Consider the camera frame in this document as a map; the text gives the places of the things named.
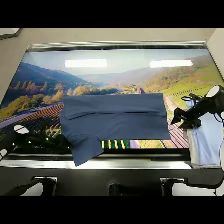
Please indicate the navy blue shirt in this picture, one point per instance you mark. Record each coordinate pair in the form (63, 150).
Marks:
(116, 116)

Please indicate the light blue garment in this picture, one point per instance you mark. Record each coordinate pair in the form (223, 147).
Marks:
(206, 140)

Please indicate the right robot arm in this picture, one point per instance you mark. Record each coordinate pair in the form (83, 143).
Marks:
(213, 101)

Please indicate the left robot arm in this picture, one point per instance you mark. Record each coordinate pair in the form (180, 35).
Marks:
(30, 138)

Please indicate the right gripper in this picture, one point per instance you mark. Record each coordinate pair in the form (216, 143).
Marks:
(190, 116)

